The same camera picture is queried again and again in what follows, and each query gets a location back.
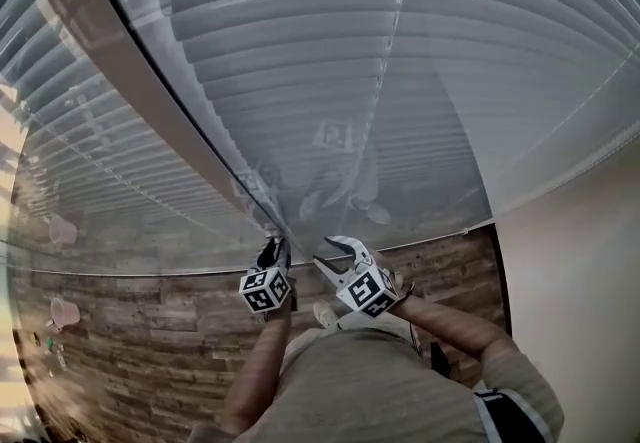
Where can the pink plastic bucket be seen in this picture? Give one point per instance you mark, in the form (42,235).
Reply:
(65,312)

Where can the black baseboard strip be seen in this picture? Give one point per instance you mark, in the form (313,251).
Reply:
(500,271)

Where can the person's left shoe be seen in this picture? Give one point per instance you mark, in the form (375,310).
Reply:
(325,313)

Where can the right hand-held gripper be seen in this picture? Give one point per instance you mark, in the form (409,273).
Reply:
(367,291)

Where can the glass partition frame post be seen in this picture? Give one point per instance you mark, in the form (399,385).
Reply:
(150,76)

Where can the small silver cylinder object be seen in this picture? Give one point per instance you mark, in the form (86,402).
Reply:
(272,231)

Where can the person's light short-sleeved shirt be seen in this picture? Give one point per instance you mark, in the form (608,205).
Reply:
(375,391)

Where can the person's left forearm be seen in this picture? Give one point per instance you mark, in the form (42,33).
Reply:
(260,371)

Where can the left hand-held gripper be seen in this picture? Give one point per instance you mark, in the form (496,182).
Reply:
(265,288)

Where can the cluster of small floor items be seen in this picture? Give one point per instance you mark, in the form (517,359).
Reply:
(48,342)

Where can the person's light trousers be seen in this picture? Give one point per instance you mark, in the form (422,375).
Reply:
(380,328)

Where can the person's right forearm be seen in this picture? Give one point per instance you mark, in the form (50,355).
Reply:
(450,331)

